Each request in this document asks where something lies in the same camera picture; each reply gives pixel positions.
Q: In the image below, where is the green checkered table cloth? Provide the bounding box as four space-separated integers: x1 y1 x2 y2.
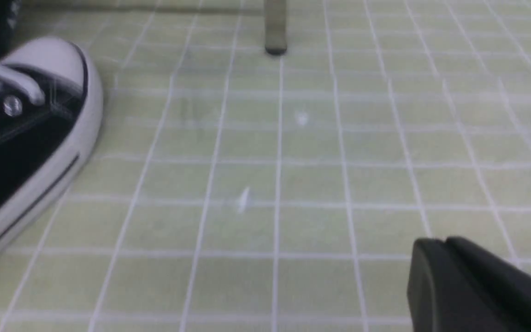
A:
0 0 531 332

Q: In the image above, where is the stainless steel shoe rack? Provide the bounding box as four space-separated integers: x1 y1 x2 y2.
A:
264 0 288 57

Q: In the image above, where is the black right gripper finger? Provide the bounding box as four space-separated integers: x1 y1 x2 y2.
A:
407 236 531 332

